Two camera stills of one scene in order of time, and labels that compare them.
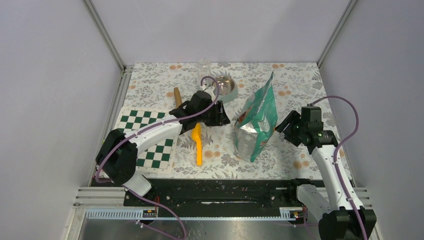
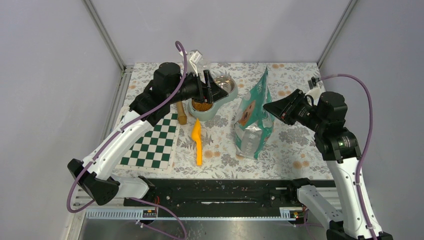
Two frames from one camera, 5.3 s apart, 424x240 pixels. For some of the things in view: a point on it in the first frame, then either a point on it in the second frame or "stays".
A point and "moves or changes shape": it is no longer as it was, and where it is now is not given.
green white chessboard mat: x=162 y=157 stays
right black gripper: x=293 y=117 → x=284 y=108
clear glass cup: x=204 y=69 stays
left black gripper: x=220 y=118 → x=214 y=92
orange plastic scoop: x=196 y=133 stays
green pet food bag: x=256 y=122 moves or changes shape
